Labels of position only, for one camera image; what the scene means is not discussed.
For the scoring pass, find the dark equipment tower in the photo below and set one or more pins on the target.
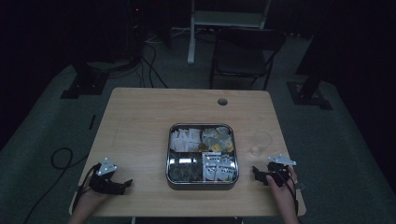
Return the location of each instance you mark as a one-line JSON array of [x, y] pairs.
[[135, 31]]

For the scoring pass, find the person's left hand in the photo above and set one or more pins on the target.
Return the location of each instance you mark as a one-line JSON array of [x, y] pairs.
[[88, 200]]

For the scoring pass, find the person's right hand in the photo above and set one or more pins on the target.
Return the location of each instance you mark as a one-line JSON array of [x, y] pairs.
[[285, 199]]

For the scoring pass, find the white metal desk frame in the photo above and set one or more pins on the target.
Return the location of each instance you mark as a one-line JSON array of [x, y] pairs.
[[191, 37]]

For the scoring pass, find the pile of white printed sachets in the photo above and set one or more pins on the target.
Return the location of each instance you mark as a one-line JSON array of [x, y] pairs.
[[219, 168]]

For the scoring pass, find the pile of silver yellow packets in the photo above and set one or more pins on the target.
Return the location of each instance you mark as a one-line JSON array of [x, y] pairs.
[[218, 140]]

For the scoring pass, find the clear glass cup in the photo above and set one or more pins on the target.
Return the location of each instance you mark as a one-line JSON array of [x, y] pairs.
[[261, 143]]

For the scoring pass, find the small black floor strip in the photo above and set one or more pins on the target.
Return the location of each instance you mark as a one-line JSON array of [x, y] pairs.
[[92, 122]]

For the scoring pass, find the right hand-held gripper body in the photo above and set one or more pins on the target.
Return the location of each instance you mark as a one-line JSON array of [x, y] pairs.
[[278, 171]]

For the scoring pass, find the pile of dark clear packets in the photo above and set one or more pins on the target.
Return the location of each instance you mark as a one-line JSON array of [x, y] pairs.
[[185, 171]]

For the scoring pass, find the pile of white paper sachets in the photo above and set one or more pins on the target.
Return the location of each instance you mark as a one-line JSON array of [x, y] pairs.
[[185, 140]]

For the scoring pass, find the clear square lid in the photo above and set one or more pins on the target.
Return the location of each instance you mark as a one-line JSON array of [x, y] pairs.
[[186, 160]]

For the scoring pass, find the grey tape piece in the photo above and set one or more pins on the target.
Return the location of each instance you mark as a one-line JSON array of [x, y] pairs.
[[300, 186]]

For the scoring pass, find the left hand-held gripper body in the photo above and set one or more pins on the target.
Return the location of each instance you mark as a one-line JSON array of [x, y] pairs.
[[106, 183]]

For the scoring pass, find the black stand base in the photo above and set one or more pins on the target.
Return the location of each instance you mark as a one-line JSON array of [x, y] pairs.
[[85, 85], [306, 95]]

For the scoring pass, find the square metal compartment box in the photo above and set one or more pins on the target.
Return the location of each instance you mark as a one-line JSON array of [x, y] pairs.
[[202, 186]]

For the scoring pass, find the black folding chair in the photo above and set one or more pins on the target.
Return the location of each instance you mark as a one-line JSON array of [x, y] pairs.
[[243, 59]]

